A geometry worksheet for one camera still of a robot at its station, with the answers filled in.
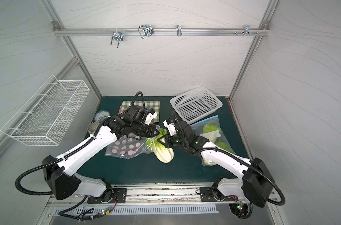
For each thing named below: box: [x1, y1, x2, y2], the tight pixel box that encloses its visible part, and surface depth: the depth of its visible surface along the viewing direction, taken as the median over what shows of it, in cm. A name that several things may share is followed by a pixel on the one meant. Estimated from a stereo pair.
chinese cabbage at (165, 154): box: [145, 128, 175, 164], surface depth 72 cm
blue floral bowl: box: [93, 109, 111, 123], surface depth 107 cm
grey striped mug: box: [87, 121, 101, 135], surface depth 100 cm
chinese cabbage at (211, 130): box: [200, 122, 222, 138], surface depth 92 cm
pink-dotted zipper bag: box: [104, 134, 161, 159], surface depth 73 cm
